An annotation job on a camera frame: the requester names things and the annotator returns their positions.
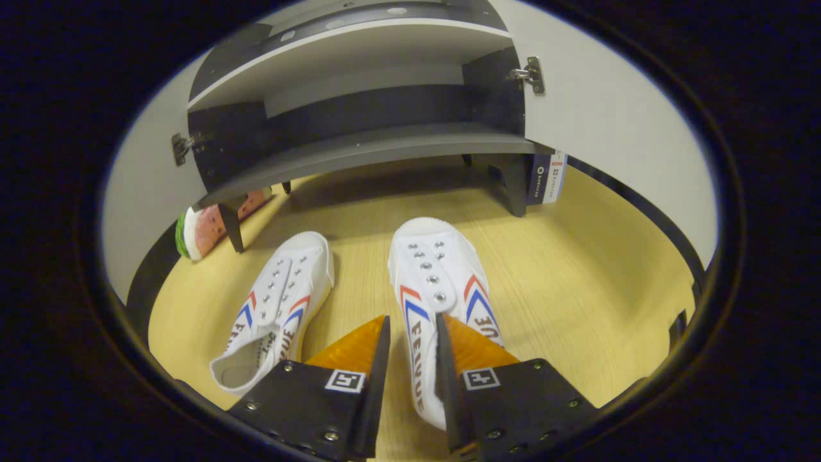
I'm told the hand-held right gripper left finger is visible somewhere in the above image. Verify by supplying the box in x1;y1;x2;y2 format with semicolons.
228;314;392;462

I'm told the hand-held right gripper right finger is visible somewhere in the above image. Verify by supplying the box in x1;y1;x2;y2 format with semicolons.
435;312;601;458

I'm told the white canvas shoe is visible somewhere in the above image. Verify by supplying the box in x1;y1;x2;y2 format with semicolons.
210;231;335;395
387;217;507;432

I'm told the grey shoe cabinet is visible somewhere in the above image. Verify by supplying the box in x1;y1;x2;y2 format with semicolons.
103;0;718;302

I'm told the camera sticker cabinet door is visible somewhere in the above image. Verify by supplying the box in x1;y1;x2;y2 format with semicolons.
103;90;210;302

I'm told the black cat sticker cabinet door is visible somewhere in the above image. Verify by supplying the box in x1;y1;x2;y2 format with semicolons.
491;0;718;270

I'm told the dark grey book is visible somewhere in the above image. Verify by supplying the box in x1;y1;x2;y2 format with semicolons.
526;153;547;206

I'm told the watermelon slice toy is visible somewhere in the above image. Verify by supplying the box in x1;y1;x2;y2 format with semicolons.
175;187;274;261

